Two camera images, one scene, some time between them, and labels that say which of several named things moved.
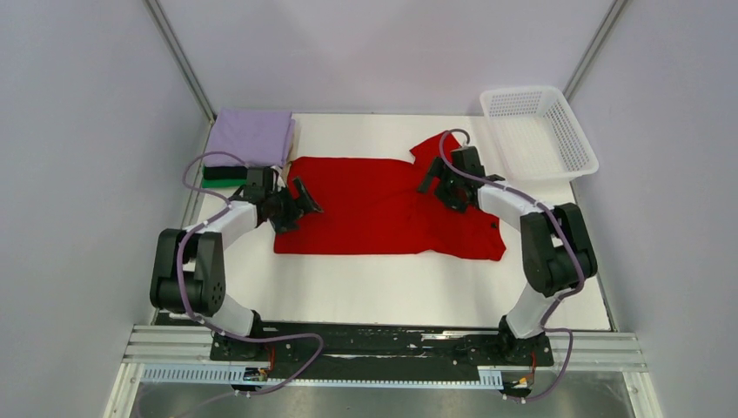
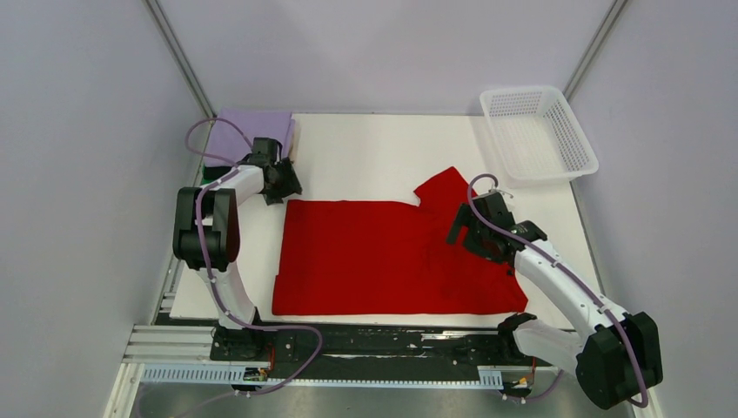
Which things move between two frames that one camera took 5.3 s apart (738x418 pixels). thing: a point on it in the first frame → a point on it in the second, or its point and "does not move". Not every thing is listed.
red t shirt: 377,206 → 352,258
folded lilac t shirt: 258,137 does not move
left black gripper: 302,205 → 291,185
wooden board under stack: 291,151 does not move
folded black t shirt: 225,172 does not move
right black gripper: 453,203 → 465,218
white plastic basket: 537,135 does not move
